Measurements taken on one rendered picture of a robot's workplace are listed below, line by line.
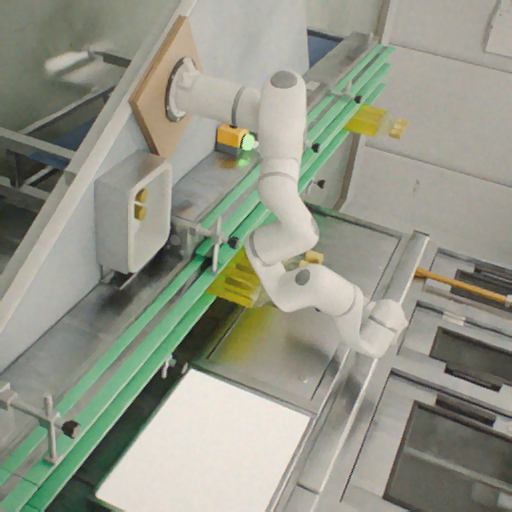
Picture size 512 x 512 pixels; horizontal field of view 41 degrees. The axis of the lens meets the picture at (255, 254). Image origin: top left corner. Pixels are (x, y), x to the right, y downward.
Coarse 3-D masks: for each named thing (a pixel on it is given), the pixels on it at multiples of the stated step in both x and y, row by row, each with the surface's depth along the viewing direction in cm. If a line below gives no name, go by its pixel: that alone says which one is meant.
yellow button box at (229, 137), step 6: (222, 126) 196; (228, 126) 197; (222, 132) 195; (228, 132) 194; (234, 132) 194; (240, 132) 194; (246, 132) 198; (222, 138) 196; (228, 138) 195; (234, 138) 195; (240, 138) 195; (222, 144) 197; (228, 144) 197; (234, 144) 196; (222, 150) 198; (228, 150) 198; (234, 150) 197; (240, 150) 198
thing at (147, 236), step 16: (160, 176) 156; (160, 192) 158; (128, 208) 143; (160, 208) 161; (128, 224) 145; (144, 224) 165; (160, 224) 163; (128, 240) 148; (144, 240) 163; (160, 240) 164; (128, 256) 150; (144, 256) 158
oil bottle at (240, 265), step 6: (234, 258) 178; (240, 258) 178; (228, 264) 175; (234, 264) 175; (240, 264) 176; (246, 264) 176; (234, 270) 175; (240, 270) 174; (246, 270) 174; (252, 270) 174; (252, 276) 173
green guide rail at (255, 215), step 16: (384, 64) 304; (368, 80) 286; (336, 128) 243; (304, 160) 220; (256, 208) 193; (240, 224) 186; (208, 240) 177; (240, 240) 179; (208, 256) 173; (224, 256) 172
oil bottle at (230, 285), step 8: (224, 272) 173; (232, 272) 173; (216, 280) 171; (224, 280) 171; (232, 280) 171; (240, 280) 171; (248, 280) 172; (256, 280) 172; (208, 288) 173; (216, 288) 172; (224, 288) 171; (232, 288) 170; (240, 288) 169; (248, 288) 169; (256, 288) 169; (264, 288) 170; (224, 296) 173; (232, 296) 171; (240, 296) 170; (248, 296) 169; (256, 296) 168; (264, 296) 169; (248, 304) 171; (256, 304) 170
